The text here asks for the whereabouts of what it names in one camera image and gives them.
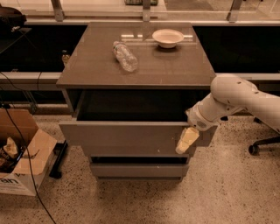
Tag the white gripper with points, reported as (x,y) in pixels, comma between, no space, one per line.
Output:
(198,118)

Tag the grey top drawer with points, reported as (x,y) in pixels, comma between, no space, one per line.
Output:
(130,117)

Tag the grey drawer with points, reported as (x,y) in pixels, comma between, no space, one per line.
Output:
(130,117)
(134,151)
(139,171)

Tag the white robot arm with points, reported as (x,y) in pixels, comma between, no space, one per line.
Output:
(229,94)

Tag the grey drawer cabinet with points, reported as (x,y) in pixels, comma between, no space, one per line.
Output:
(93,66)

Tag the grey bottom drawer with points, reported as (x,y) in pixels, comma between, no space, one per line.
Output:
(139,171)

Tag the grey middle drawer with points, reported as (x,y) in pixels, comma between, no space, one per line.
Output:
(134,151)

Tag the open cardboard box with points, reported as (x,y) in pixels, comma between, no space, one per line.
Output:
(28,174)

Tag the black office chair base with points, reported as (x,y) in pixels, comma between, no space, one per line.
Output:
(253,149)

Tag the clear plastic water bottle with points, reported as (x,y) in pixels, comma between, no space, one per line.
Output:
(125,57)

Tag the white paper bowl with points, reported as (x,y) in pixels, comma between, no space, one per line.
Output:
(167,38)

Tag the black table leg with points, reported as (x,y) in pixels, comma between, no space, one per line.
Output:
(59,151)

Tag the small bottle behind cabinet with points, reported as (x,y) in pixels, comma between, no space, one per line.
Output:
(65,57)

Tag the crumpled snack bags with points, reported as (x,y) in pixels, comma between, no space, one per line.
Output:
(10,154)

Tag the black bag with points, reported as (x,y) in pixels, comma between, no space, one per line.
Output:
(10,20)

